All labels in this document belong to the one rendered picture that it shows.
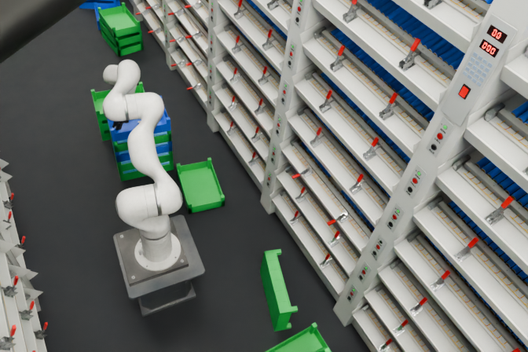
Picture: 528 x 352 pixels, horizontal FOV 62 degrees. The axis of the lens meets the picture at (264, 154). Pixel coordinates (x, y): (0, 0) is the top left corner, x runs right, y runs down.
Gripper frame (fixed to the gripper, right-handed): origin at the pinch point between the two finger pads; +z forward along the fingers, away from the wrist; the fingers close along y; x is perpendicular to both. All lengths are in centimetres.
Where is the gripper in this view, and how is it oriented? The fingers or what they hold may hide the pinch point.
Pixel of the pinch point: (117, 125)
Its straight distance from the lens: 235.9
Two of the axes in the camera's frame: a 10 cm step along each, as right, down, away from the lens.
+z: -3.5, 8.4, 4.1
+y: 7.9, 5.0, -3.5
